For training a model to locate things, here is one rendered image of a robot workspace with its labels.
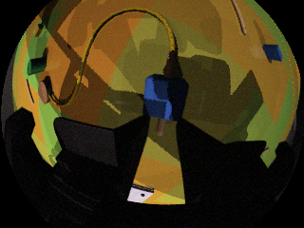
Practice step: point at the dark grey thin rod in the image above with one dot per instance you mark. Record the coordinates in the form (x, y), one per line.
(239, 17)

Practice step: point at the yellow string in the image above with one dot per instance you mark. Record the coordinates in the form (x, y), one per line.
(168, 72)

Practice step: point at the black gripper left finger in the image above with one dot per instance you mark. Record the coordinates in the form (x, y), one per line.
(120, 148)

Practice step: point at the round wooden button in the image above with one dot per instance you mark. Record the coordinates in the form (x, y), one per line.
(44, 89)

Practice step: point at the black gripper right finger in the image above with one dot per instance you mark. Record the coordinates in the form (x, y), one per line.
(204, 160)

